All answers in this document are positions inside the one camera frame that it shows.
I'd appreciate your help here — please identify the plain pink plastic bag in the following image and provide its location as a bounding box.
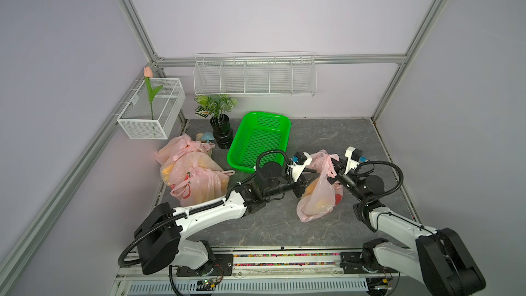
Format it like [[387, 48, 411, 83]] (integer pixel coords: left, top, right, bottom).
[[297, 149, 343, 223]]

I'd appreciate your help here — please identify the pink peach printed bag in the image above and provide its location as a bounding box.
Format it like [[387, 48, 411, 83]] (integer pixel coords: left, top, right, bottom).
[[168, 167, 235, 207]]

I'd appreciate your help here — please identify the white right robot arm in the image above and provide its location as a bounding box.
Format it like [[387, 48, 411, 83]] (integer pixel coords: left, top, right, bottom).
[[327, 159, 486, 295]]

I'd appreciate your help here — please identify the green plastic basket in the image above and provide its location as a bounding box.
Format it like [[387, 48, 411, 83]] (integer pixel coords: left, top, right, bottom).
[[227, 112, 292, 173]]

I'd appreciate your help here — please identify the black ceramic vase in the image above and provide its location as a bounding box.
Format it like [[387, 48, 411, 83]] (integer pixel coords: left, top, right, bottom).
[[210, 114, 234, 149]]

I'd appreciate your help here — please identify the green variegated artificial plant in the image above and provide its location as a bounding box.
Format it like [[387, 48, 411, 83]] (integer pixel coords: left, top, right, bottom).
[[195, 95, 238, 125]]

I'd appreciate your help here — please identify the artificial pink tulip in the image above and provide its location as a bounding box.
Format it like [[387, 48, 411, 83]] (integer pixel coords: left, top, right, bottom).
[[143, 67, 163, 119]]

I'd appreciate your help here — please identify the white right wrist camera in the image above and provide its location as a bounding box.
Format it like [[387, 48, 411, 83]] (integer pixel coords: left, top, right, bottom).
[[345, 147, 367, 174]]

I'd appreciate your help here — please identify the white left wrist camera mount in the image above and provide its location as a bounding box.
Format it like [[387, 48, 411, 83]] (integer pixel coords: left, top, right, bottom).
[[288, 152, 312, 182]]

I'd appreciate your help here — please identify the black corrugated cable conduit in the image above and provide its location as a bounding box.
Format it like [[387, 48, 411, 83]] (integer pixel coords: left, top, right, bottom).
[[117, 149, 290, 268]]

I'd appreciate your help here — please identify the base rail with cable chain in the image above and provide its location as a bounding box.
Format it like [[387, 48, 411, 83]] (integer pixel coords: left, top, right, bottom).
[[110, 246, 405, 295]]

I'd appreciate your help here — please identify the white wire wall shelf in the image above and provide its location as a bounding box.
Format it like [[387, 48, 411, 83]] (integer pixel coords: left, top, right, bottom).
[[193, 52, 317, 96]]

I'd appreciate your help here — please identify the white wire wall basket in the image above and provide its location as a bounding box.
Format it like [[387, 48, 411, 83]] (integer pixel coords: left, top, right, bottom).
[[116, 78, 186, 140]]

